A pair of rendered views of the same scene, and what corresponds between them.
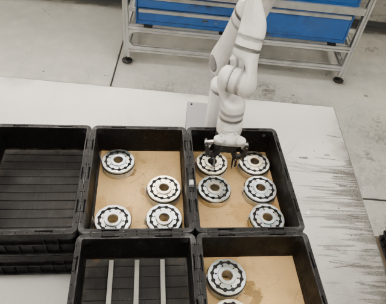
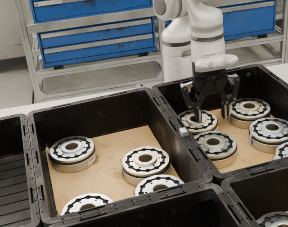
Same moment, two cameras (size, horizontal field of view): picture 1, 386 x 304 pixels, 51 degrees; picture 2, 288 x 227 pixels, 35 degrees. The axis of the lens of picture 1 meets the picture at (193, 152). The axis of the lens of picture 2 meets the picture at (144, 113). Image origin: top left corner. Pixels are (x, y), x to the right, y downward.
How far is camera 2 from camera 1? 43 cm
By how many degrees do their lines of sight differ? 17
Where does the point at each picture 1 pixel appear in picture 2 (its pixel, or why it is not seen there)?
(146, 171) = (113, 153)
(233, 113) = (211, 24)
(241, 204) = (256, 156)
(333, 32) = (260, 23)
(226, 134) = (209, 57)
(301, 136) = not seen: hidden behind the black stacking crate
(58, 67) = not seen: outside the picture
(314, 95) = not seen: hidden behind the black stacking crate
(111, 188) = (73, 183)
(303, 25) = (227, 23)
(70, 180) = (11, 189)
